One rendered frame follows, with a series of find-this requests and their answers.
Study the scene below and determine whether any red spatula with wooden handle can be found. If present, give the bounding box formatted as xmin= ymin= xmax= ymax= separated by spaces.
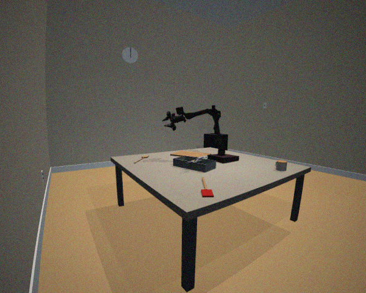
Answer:
xmin=201 ymin=177 xmax=214 ymax=198

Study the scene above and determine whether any wooden board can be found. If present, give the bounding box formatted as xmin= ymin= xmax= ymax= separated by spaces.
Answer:
xmin=170 ymin=151 xmax=210 ymax=157

